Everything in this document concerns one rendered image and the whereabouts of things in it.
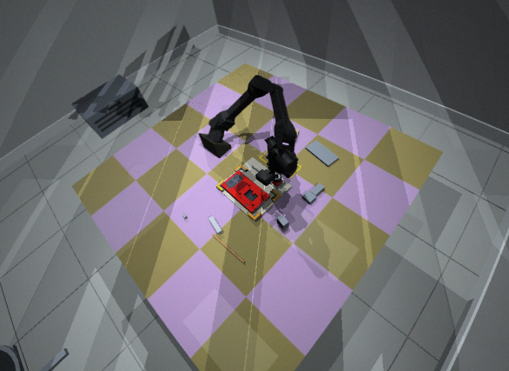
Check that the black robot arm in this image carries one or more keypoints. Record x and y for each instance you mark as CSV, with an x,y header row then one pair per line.
x,y
284,130

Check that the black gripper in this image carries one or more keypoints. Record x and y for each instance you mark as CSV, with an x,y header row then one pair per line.
x,y
268,175

